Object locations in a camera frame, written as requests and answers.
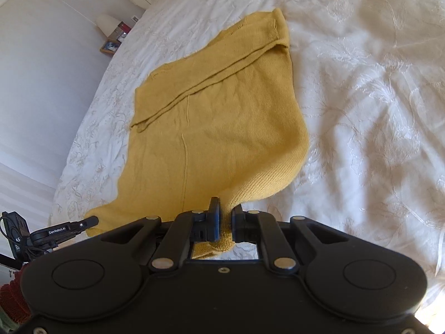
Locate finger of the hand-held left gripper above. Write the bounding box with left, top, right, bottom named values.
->
left=71, top=216, right=100, bottom=234

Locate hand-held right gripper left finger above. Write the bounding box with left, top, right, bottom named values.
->
left=100, top=197, right=222, bottom=271

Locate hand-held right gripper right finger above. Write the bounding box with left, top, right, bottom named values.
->
left=231, top=203, right=349, bottom=271

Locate yellow knit sweater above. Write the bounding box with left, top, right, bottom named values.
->
left=84, top=8, right=310, bottom=260

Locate person's left forearm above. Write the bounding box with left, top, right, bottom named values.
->
left=0, top=262, right=33, bottom=325

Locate white embroidered bedspread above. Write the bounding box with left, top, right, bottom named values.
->
left=49, top=0, right=445, bottom=324

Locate white shade table lamp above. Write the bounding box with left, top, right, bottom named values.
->
left=95, top=14, right=121, bottom=37

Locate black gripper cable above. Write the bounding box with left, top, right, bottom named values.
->
left=0, top=215, right=53, bottom=261

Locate wooden photo frame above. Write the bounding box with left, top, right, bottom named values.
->
left=100, top=40, right=122, bottom=57

